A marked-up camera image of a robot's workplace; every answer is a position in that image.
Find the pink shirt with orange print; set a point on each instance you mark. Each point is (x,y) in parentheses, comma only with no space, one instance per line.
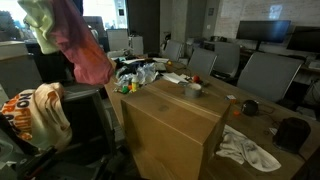
(83,50)

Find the peach shirt with colourful print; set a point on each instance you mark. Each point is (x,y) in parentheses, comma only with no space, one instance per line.
(40,116)

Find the pale cream towel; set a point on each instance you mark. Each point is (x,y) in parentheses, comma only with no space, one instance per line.
(41,26)

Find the large cardboard box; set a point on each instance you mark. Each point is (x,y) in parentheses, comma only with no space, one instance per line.
(166,126)

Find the grey office chair with shirts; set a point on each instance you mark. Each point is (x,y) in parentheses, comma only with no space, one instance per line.
(88,126)

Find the stack of white papers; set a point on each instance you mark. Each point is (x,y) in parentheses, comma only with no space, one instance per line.
(175,77)

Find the clear crumpled plastic bag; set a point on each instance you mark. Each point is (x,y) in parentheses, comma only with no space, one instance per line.
(145,73)

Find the small yellow ball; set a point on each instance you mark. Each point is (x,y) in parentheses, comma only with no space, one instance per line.
(169,63)

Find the grey tape roll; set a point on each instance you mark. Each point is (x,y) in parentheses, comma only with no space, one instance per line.
(193,90)

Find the green plastic item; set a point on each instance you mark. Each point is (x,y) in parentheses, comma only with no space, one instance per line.
(125,89)

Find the small red ball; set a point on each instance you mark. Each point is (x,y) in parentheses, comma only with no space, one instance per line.
(196,79)

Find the small colourful cube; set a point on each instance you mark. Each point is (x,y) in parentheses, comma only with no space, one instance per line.
(231,99)

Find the round black speaker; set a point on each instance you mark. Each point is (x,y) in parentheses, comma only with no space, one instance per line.
(250,108)

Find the white crumpled cloth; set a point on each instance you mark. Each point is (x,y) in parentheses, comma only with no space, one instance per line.
(246,150)

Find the black computer monitor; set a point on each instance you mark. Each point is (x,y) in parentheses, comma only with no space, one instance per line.
(305,39)
(263,30)

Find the black fabric pouch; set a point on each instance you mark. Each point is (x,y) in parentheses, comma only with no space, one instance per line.
(291,135)

